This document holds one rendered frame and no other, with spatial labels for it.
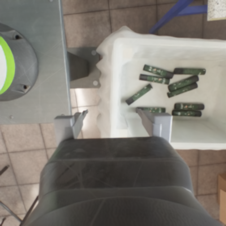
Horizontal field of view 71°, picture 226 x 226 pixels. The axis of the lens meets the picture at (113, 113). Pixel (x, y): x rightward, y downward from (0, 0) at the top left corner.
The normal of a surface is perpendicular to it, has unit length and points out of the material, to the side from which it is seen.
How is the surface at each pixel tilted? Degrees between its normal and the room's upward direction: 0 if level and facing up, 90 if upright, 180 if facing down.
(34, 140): 0
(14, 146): 0
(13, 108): 0
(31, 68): 62
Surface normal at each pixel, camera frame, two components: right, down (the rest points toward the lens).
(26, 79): 0.83, 0.48
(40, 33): 0.02, 0.25
